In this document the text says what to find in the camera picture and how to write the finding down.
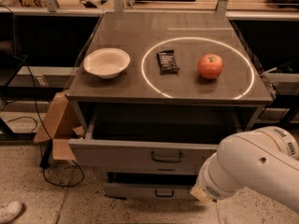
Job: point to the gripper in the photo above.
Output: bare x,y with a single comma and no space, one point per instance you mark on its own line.
207,184

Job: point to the grey top drawer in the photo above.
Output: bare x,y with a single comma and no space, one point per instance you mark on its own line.
124,146

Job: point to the grey drawer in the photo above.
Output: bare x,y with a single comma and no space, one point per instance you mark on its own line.
124,146
125,185

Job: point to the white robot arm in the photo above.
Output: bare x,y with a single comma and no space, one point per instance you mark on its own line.
265,160

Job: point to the grey lower drawer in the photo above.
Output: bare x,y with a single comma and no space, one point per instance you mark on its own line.
125,185

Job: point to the red apple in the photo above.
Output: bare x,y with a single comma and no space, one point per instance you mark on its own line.
210,66

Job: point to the black snack bar wrapper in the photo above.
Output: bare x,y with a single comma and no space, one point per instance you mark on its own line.
167,62

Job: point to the grey cabinet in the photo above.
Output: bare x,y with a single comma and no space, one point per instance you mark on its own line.
190,35

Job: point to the brown cardboard box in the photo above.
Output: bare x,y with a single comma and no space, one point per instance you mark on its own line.
59,126

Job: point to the white bowl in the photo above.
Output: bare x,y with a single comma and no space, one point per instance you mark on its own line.
106,63

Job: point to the white sneaker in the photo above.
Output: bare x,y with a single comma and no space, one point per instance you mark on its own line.
10,211

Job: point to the black top drawer handle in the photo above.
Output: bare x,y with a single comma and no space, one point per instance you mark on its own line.
165,159

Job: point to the black drawer handle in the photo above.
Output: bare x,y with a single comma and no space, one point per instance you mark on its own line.
165,159
164,193

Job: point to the black lower drawer handle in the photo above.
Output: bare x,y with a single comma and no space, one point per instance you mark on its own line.
164,193

